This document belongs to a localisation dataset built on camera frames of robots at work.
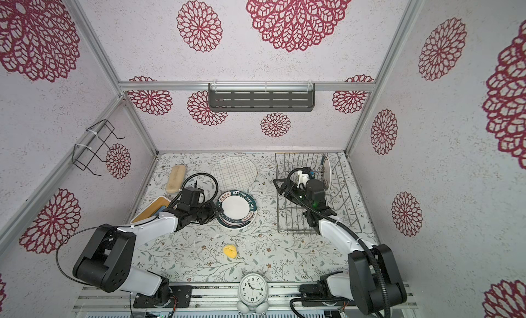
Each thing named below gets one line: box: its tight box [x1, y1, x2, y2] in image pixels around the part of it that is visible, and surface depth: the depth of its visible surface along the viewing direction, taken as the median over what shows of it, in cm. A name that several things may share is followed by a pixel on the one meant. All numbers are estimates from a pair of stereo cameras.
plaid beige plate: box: [210, 156, 258, 192], surface depth 115 cm
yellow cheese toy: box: [223, 243, 238, 259], surface depth 85 cm
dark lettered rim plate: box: [216, 189, 258, 230], surface depth 96 cm
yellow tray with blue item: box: [130, 195, 172, 225], surface depth 94 cm
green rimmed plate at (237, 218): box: [215, 206, 258, 230], surface depth 92 cm
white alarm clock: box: [236, 272, 270, 314], surface depth 73 cm
